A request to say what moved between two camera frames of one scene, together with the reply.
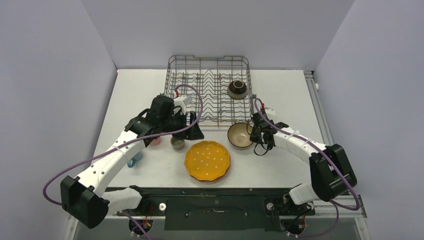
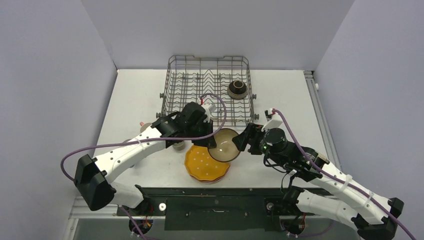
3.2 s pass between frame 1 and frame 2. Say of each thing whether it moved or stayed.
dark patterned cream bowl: stayed
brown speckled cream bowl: moved
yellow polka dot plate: stayed
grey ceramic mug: stayed
